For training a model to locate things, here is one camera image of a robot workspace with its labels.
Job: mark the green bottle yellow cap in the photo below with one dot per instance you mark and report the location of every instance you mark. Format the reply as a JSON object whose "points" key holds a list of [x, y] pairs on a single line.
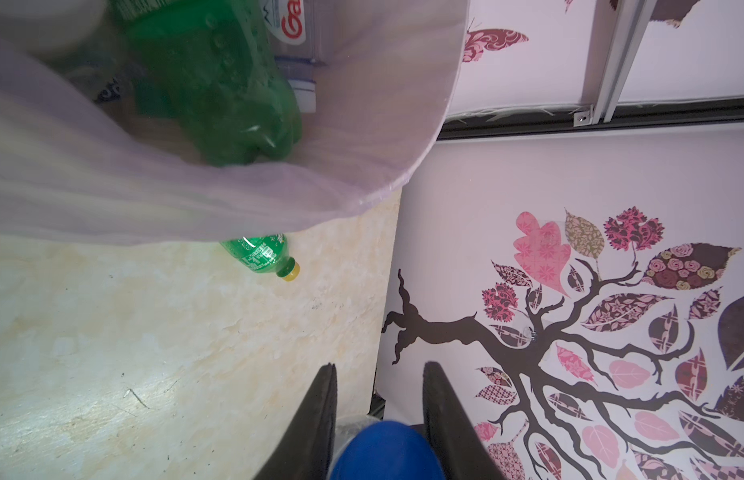
{"points": [[263, 255]]}

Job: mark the green plastic bottle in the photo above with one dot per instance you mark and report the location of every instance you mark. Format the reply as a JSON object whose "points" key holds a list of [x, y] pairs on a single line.
{"points": [[214, 62]]}

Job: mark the small blue label bottle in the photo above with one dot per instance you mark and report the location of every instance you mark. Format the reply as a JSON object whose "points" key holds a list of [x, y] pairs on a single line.
{"points": [[368, 448]]}

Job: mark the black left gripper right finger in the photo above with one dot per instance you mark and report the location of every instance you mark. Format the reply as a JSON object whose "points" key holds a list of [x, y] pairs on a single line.
{"points": [[449, 431]]}

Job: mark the tall clear bottle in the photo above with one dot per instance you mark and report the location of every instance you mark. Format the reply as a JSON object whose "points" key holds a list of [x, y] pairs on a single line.
{"points": [[294, 38]]}

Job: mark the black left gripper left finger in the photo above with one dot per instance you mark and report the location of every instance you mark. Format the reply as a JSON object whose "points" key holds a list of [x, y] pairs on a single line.
{"points": [[305, 450]]}

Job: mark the aluminium rail back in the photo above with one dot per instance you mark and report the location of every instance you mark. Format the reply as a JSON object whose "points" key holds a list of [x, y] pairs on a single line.
{"points": [[615, 39]]}

